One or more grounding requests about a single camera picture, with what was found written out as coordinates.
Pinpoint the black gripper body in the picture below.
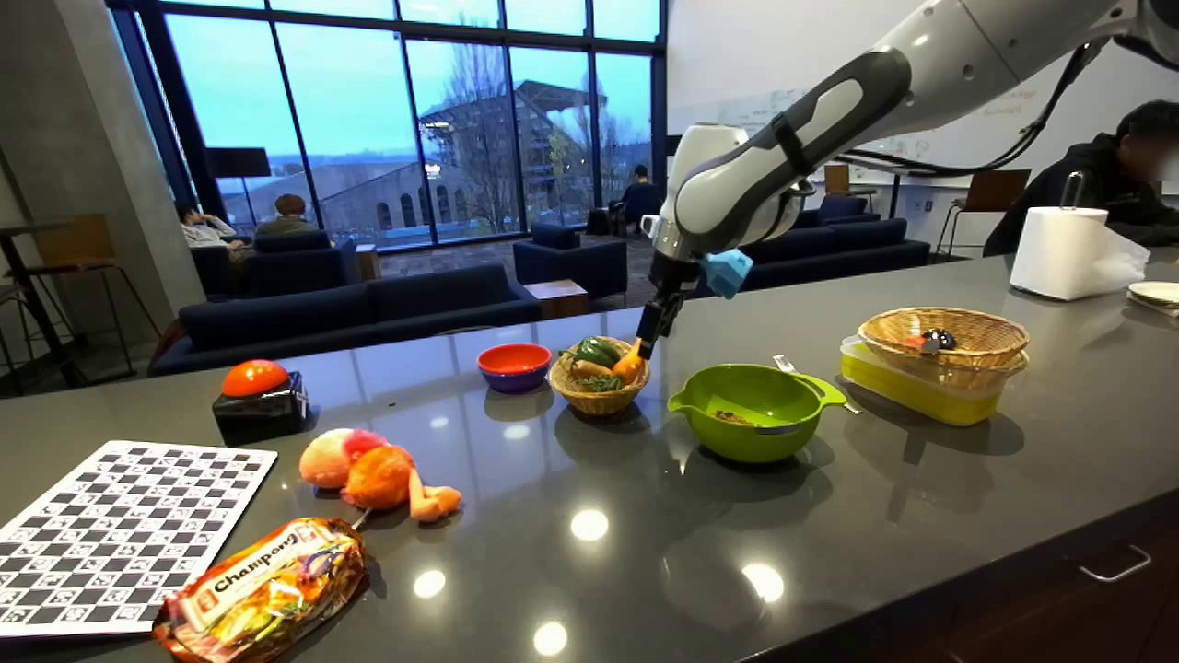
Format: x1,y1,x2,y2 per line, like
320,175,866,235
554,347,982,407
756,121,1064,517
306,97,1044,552
640,251,708,334

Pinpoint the orange toy carrot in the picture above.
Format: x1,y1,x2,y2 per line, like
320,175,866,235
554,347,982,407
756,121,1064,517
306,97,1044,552
613,343,654,387

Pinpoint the small wicker basket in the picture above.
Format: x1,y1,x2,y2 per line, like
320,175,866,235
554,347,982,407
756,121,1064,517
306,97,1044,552
545,334,655,424

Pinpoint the large wicker basket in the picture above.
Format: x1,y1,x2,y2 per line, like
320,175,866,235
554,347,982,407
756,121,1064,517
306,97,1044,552
857,304,1037,380

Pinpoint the green toy pepper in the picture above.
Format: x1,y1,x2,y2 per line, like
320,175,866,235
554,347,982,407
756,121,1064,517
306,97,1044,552
568,334,627,374

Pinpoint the tan toy bread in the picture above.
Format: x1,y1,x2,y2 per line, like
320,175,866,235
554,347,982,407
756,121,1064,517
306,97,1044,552
559,355,620,396

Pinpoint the low coffee table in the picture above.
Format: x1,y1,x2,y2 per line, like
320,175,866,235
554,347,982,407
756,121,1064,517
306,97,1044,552
525,277,595,321

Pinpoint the seated person by window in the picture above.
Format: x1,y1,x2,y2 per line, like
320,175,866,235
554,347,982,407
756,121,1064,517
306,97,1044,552
615,157,665,225

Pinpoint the dark blue armchair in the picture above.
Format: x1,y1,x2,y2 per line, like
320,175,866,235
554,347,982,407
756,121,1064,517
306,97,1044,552
510,223,636,304
188,227,362,297

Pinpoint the red bowl blue rim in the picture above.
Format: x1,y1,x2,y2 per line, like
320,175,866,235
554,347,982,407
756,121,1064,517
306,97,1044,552
475,338,559,399

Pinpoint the green plastic bowl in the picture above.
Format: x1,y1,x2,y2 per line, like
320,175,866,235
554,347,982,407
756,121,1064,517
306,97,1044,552
669,361,850,468

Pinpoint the yellow plastic container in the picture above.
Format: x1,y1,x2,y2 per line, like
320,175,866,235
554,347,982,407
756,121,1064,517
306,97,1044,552
837,334,1033,431

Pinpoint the small orange toy piece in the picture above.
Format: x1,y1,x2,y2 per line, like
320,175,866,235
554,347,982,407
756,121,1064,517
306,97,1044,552
407,468,467,529

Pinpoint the orange plush toy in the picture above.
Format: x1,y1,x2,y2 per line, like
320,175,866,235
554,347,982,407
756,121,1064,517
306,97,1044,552
340,441,417,517

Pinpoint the long dark blue sofa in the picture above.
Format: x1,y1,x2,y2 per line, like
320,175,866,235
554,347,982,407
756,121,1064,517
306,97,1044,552
149,263,541,380

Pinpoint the wooden chair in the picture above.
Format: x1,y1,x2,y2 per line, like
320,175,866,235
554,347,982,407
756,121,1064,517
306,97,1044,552
26,210,165,374
936,167,1037,263

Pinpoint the pink peach toy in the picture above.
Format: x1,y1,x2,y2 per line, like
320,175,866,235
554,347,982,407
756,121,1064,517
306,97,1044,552
294,424,365,498

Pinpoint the seated person in armchair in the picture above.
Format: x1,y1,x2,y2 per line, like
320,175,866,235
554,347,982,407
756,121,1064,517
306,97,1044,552
251,189,320,243

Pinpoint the orange toy tomato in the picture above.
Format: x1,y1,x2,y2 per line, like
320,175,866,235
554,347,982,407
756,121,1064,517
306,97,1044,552
217,359,294,407

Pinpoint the white paper towel roll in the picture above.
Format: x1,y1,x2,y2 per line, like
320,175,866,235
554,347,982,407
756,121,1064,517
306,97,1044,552
1008,204,1154,307

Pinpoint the person in black jacket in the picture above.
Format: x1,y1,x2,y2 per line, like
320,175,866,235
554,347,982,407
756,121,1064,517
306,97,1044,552
982,97,1179,263

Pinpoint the seated person white shirt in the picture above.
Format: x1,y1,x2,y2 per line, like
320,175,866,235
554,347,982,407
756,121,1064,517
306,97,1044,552
177,200,251,257

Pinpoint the orange snack bag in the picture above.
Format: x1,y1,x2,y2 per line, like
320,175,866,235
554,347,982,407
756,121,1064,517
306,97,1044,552
150,514,371,663

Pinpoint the white plate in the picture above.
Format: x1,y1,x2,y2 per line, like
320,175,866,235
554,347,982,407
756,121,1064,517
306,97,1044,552
1126,277,1179,315

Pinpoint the black white checkerboard sheet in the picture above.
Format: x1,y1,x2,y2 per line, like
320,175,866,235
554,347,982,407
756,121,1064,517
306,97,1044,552
0,434,284,645

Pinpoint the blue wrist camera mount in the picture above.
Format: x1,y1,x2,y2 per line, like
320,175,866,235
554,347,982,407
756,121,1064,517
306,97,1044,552
699,247,761,304

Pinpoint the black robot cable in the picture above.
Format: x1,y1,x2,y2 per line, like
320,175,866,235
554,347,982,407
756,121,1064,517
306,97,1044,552
846,32,1115,177

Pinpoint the metal drawer handle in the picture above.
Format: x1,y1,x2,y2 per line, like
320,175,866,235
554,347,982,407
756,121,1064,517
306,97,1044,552
1076,542,1157,590

